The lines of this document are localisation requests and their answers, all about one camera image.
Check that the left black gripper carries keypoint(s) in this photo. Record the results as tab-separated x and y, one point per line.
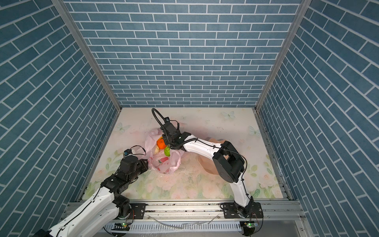
142	163

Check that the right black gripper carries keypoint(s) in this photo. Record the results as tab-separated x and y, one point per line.
165	138

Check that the orange fake tangerine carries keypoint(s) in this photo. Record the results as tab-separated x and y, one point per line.
161	143

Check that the green fake fruit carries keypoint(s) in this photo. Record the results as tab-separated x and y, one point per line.
167	151

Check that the pink plastic bag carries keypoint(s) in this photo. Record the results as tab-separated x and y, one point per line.
161	157

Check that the peach scalloped bowl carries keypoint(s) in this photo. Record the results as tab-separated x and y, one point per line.
208	164

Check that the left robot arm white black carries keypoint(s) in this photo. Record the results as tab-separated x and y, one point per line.
106	204

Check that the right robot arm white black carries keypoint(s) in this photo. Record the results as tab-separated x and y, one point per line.
229	163

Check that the left green circuit board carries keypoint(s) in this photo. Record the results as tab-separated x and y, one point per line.
121	227

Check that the green circuit board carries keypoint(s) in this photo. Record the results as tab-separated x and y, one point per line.
121	227
249	224

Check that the right green circuit board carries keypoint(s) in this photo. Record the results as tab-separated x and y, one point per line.
249	224

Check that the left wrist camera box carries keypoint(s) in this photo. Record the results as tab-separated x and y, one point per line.
128	152

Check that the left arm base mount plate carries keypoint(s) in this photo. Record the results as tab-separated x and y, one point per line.
132	211

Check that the white slotted cable duct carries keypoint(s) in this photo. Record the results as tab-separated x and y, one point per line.
172	227

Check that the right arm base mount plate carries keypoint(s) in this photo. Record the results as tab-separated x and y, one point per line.
232	210

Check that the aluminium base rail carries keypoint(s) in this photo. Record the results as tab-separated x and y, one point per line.
204	210

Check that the left metal corner post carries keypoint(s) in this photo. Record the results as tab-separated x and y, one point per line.
79	39

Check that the metal corner post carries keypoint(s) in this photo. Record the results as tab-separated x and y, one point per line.
303	7
79	39

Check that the right metal corner post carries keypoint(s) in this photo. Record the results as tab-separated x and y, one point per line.
303	7

